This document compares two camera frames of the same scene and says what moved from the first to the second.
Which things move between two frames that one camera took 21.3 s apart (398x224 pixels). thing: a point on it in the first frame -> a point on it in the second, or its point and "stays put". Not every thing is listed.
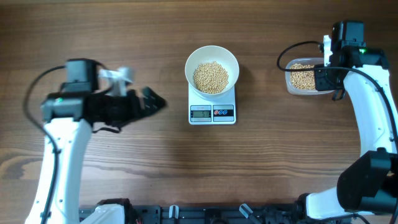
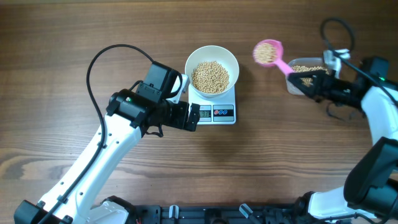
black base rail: (239, 214) stays put
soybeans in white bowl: (210, 77) stays put
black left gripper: (134, 112) -> (183, 109)
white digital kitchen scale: (211, 111) stays put
